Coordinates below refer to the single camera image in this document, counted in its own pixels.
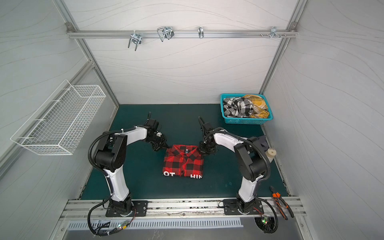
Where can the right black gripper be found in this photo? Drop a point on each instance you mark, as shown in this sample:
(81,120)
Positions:
(207,147)

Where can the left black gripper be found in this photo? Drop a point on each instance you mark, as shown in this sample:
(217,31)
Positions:
(163,145)

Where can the red black plaid shirt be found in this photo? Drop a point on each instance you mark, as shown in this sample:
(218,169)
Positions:
(183,161)

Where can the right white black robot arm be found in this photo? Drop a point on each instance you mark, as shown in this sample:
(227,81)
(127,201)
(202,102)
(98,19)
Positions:
(253,163)

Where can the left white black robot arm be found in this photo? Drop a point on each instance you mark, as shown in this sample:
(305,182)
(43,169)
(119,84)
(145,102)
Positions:
(107,154)

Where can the teal plastic basket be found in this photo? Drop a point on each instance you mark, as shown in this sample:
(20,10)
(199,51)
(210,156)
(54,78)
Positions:
(244,121)

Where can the grey black plaid shirt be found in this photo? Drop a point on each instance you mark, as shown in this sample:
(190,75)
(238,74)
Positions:
(237,107)

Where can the dark grey plastic part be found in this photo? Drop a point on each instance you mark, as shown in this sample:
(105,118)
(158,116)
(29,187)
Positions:
(263,142)

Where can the yellow plaid shirt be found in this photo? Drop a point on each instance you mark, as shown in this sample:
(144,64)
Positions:
(260,109)

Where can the metal u-bolt clamp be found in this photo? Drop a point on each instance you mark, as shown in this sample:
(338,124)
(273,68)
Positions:
(135,40)
(165,32)

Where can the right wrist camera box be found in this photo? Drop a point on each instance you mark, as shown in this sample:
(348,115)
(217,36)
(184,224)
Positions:
(207,128)

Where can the orange handled pliers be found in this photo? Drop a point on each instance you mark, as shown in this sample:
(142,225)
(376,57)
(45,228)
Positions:
(281,204)

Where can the white wire basket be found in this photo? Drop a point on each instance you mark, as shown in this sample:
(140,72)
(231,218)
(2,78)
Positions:
(58,125)

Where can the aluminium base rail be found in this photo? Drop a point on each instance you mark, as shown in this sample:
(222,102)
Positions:
(172,208)

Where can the white slotted cable duct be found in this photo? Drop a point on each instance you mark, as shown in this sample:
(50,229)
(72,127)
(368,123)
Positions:
(146,224)

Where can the small metal bracket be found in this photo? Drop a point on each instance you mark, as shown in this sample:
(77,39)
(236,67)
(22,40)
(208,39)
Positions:
(201,32)

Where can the metal hook bracket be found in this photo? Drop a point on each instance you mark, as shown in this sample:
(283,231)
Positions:
(273,34)

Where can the horizontal aluminium rail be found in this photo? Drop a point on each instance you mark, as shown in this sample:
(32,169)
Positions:
(179,34)

